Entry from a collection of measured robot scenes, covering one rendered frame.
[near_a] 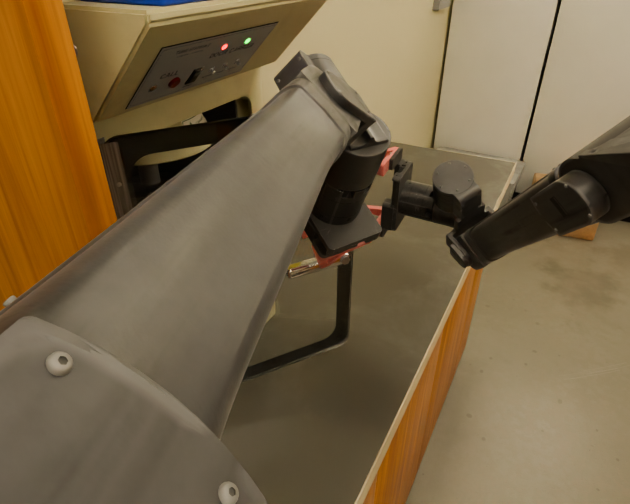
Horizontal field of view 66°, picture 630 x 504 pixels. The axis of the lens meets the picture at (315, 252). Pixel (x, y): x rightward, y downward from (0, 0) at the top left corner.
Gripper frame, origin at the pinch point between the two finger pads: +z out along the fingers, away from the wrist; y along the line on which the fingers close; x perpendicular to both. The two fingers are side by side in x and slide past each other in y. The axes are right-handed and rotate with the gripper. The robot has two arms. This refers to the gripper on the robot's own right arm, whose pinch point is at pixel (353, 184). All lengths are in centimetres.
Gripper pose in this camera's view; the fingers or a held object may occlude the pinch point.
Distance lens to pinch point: 84.1
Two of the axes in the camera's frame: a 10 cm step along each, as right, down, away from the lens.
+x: -4.6, 5.8, -6.8
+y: -0.2, -7.7, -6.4
